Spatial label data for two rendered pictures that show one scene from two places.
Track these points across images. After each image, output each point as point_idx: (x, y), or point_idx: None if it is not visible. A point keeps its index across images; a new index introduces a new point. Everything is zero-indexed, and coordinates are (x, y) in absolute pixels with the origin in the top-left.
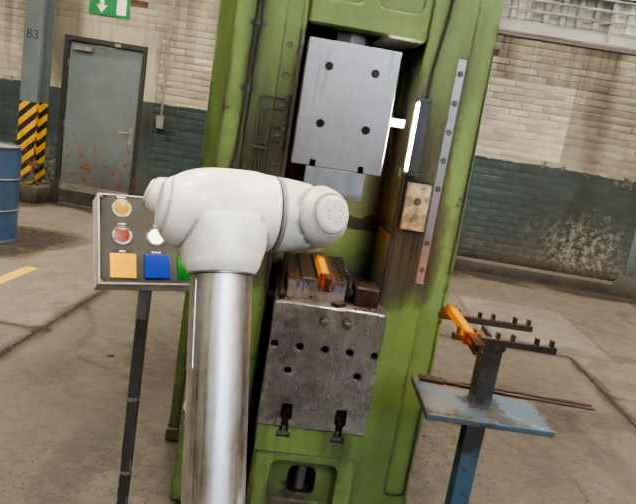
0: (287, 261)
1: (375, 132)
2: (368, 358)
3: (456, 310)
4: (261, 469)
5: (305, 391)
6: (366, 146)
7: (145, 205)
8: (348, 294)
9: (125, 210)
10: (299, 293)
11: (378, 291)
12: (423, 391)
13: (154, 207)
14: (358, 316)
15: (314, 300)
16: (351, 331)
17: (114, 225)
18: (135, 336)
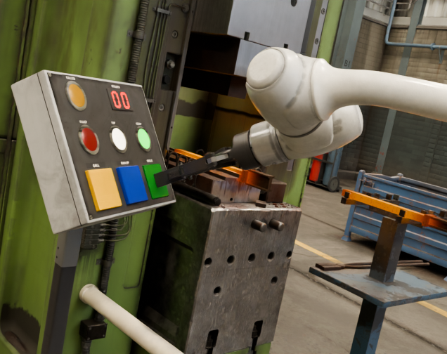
0: (190, 159)
1: (301, 4)
2: (284, 258)
3: (362, 194)
4: None
5: (230, 310)
6: (292, 20)
7: (269, 91)
8: (262, 191)
9: (81, 100)
10: (221, 197)
11: (285, 183)
12: (344, 280)
13: (289, 94)
14: (282, 214)
15: (234, 203)
16: (275, 232)
17: (76, 124)
18: (60, 293)
